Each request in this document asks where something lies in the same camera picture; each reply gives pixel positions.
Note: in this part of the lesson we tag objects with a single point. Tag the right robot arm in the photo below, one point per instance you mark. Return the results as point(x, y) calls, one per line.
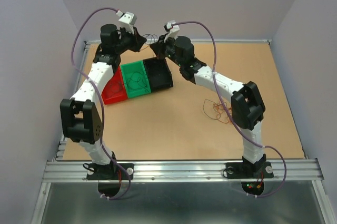
point(247, 106)

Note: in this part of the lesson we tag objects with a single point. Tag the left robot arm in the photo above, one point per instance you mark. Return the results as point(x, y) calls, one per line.
point(81, 121)

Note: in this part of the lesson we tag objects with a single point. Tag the green plastic bin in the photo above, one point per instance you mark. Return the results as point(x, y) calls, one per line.
point(135, 79)

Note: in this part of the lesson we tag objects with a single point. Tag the red plastic bin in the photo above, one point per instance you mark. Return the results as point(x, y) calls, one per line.
point(115, 90)

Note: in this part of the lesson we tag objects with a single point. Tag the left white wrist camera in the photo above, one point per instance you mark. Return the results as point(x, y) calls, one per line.
point(127, 21)

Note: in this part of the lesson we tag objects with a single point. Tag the orange black wire ball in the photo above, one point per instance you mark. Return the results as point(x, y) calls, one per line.
point(216, 111)

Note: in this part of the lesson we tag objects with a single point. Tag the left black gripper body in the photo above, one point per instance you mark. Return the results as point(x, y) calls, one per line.
point(124, 44)

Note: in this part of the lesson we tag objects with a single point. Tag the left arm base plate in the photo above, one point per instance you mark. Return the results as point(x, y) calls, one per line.
point(126, 171)

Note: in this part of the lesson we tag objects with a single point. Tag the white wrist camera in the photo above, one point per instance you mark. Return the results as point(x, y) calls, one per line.
point(127, 21)
point(172, 29)

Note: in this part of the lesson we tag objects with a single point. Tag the black plastic bin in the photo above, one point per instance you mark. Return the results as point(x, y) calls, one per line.
point(158, 74)

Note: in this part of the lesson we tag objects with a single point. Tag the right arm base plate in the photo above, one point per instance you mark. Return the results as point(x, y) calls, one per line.
point(240, 170)

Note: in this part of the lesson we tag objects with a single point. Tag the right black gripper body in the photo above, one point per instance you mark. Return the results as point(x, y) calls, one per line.
point(170, 53)

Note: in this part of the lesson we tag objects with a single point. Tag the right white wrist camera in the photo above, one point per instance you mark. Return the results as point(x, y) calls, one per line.
point(172, 29)

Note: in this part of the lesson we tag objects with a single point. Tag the aluminium frame rail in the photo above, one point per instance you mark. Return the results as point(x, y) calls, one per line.
point(179, 155)

